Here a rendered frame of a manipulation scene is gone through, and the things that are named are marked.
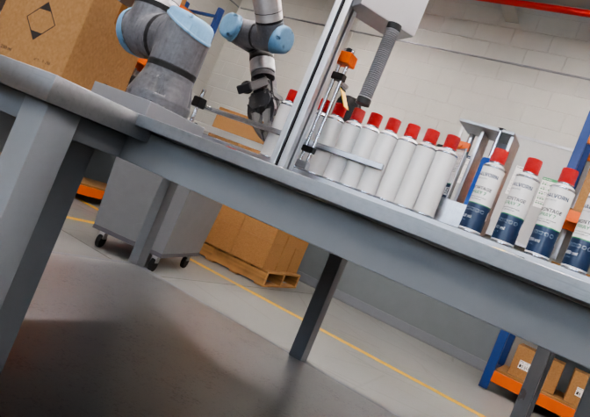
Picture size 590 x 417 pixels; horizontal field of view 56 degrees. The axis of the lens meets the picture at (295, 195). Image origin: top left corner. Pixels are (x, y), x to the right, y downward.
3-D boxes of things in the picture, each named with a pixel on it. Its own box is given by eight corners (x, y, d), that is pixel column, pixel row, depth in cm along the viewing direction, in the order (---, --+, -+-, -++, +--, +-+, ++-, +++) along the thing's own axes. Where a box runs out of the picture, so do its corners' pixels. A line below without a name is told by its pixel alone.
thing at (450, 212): (482, 241, 140) (520, 147, 140) (472, 233, 128) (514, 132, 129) (430, 222, 147) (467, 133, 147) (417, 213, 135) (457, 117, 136)
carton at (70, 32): (118, 109, 165) (153, 25, 166) (59, 82, 143) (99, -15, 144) (47, 82, 177) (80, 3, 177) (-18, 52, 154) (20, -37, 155)
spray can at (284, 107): (278, 163, 157) (306, 97, 157) (270, 159, 152) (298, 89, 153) (264, 157, 159) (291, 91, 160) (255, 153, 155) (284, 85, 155)
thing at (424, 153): (414, 213, 136) (446, 136, 136) (408, 210, 131) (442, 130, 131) (395, 206, 138) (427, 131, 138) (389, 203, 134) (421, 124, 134)
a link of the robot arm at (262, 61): (266, 53, 161) (242, 61, 164) (267, 67, 159) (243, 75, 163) (279, 63, 167) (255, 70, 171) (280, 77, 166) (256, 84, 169)
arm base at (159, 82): (198, 125, 130) (215, 86, 130) (147, 100, 118) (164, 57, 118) (164, 112, 140) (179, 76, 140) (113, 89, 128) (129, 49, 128)
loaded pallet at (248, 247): (296, 288, 566) (348, 162, 568) (261, 286, 491) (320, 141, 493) (205, 243, 616) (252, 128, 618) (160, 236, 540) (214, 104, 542)
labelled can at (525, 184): (514, 250, 123) (548, 166, 124) (511, 248, 119) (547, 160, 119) (491, 242, 126) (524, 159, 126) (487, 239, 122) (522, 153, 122)
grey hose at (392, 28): (370, 109, 135) (403, 29, 135) (365, 104, 132) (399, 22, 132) (358, 105, 137) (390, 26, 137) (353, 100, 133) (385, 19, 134)
